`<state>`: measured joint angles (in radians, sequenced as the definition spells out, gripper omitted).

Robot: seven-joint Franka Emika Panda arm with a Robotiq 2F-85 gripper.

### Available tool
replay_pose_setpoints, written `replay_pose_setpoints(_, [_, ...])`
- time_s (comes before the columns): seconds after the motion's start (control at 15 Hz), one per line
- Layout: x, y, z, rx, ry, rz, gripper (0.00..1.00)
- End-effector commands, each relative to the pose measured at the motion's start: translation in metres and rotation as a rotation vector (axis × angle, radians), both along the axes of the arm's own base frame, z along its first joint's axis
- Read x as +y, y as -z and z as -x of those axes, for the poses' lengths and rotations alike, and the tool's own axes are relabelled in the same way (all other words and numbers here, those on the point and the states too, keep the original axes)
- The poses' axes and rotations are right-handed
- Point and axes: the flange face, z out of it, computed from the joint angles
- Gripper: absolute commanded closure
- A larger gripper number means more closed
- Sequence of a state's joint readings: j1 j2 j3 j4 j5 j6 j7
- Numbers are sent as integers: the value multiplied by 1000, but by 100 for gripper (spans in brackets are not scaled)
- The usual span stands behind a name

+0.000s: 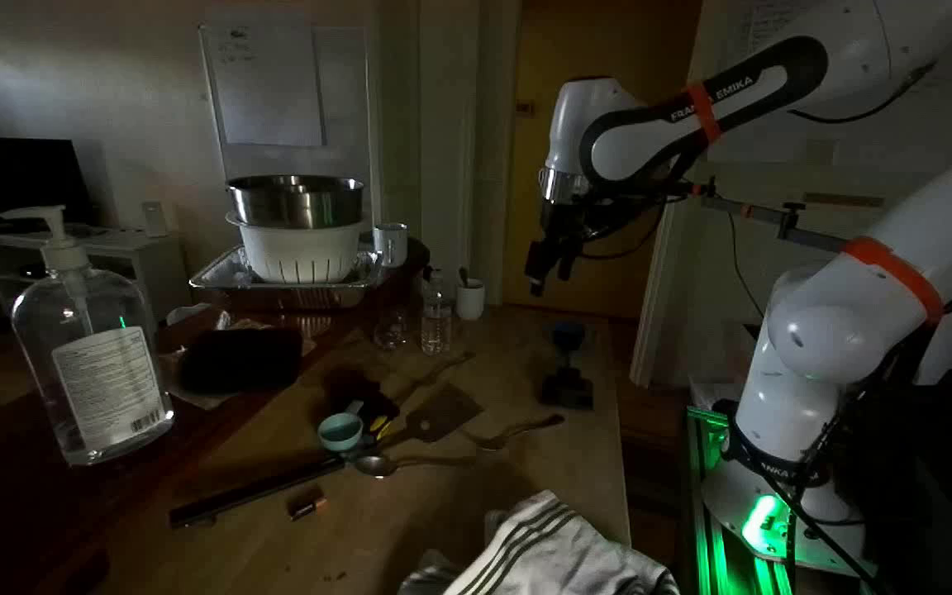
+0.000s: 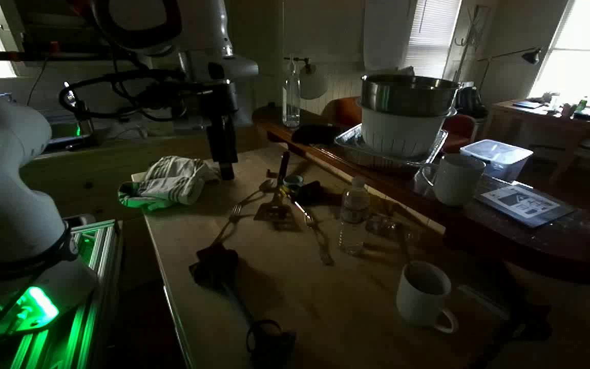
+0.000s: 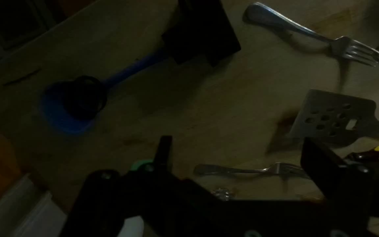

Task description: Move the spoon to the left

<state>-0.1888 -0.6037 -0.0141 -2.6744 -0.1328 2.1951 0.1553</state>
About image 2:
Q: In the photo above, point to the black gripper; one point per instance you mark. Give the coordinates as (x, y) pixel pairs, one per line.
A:
(220, 110)

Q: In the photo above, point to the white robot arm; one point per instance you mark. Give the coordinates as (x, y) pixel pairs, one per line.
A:
(203, 88)

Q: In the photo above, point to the tall clear glass bottle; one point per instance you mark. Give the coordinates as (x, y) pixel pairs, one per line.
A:
(291, 91)

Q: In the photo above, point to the white striped cloth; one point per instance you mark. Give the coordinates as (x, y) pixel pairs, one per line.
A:
(167, 183)

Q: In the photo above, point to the steel mixing bowl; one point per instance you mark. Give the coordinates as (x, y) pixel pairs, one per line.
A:
(406, 96)

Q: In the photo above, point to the black object on table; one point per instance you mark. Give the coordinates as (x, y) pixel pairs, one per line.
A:
(216, 268)

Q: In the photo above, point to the small clear plastic bottle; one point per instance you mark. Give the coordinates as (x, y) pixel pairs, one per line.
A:
(353, 212)

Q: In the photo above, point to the white ribbed bowl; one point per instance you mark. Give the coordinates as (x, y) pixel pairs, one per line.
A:
(399, 134)

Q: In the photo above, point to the white mug near front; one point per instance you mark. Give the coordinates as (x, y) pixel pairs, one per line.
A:
(421, 299)

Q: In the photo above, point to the clear plastic lidded container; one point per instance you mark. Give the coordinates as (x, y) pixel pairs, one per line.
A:
(501, 158)

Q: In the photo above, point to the white tablet device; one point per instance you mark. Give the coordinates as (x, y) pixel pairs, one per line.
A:
(526, 205)

